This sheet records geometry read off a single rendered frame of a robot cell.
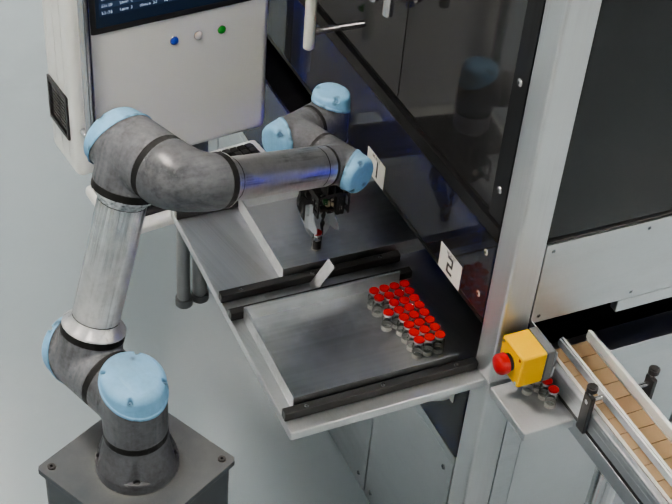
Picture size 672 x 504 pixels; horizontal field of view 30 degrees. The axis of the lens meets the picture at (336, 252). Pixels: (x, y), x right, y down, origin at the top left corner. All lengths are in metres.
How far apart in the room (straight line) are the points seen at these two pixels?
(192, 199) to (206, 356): 1.69
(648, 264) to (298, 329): 0.68
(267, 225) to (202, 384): 0.97
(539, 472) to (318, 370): 0.60
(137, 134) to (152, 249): 2.00
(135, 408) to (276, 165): 0.48
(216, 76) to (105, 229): 0.95
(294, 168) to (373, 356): 0.46
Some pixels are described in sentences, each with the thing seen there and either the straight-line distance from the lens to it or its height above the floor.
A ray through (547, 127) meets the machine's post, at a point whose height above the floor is 1.47.
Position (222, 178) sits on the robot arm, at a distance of 2.02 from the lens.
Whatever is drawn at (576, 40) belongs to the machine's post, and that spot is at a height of 1.62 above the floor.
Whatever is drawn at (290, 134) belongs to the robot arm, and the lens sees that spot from 2.33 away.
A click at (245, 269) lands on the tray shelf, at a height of 0.88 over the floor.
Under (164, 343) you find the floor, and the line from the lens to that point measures 3.71.
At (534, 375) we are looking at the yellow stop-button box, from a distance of 2.31.
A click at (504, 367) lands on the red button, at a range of 2.28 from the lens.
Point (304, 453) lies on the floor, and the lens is 3.42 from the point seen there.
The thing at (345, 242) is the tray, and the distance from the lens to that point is 2.68.
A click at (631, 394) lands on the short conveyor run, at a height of 0.93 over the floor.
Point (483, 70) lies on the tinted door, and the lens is 2.21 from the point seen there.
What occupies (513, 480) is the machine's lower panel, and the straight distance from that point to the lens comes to 2.71.
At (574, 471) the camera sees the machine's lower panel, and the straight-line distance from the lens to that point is 2.81.
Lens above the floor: 2.57
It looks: 39 degrees down
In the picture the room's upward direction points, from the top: 5 degrees clockwise
